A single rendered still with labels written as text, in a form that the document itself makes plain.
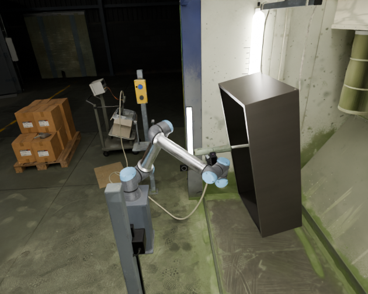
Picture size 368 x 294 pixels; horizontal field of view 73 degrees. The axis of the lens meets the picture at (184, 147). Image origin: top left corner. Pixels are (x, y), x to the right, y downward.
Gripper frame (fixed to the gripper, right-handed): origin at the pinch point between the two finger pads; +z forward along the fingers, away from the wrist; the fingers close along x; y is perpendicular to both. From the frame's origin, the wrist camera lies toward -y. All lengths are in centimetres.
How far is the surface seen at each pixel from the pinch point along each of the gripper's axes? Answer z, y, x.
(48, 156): 196, 100, -214
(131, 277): -108, -26, -60
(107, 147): 217, 114, -126
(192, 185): 68, 96, -4
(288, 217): -44, 44, 54
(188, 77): 82, -37, 2
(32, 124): 243, 62, -239
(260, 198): -40, 19, 29
